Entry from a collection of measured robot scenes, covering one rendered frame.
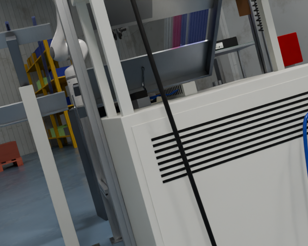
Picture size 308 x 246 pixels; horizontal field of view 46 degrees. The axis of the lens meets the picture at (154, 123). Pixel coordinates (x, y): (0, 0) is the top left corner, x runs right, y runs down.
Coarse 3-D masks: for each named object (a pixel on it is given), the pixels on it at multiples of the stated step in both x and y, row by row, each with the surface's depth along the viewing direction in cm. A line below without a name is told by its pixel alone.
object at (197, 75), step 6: (198, 72) 196; (204, 72) 196; (180, 78) 193; (186, 78) 193; (192, 78) 193; (198, 78) 194; (156, 84) 189; (162, 84) 189; (168, 84) 189; (174, 84) 190; (132, 90) 186; (138, 90) 186; (150, 90) 186; (114, 96) 183; (96, 102) 180; (102, 102) 180
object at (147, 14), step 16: (112, 0) 145; (128, 0) 147; (144, 0) 150; (160, 0) 157; (176, 0) 160; (192, 0) 164; (208, 0) 167; (112, 16) 150; (128, 16) 152; (144, 16) 155; (160, 16) 163; (80, 32) 153; (96, 32) 156
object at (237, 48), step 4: (240, 44) 395; (244, 44) 396; (248, 44) 397; (252, 44) 403; (224, 48) 390; (228, 48) 391; (232, 48) 392; (236, 48) 395; (240, 48) 412; (216, 52) 387; (220, 52) 390; (224, 52) 406; (228, 52) 424; (240, 52) 441; (216, 56) 435; (240, 56) 441; (240, 60) 441; (240, 64) 443; (244, 72) 442; (244, 76) 442
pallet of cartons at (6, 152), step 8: (0, 144) 781; (8, 144) 744; (16, 144) 750; (0, 152) 738; (8, 152) 743; (16, 152) 749; (0, 160) 737; (8, 160) 743; (16, 160) 746; (0, 168) 732
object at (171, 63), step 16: (176, 48) 179; (192, 48) 183; (128, 64) 175; (144, 64) 179; (160, 64) 182; (176, 64) 187; (192, 64) 191; (96, 80) 174; (128, 80) 182; (144, 80) 186; (96, 96) 181
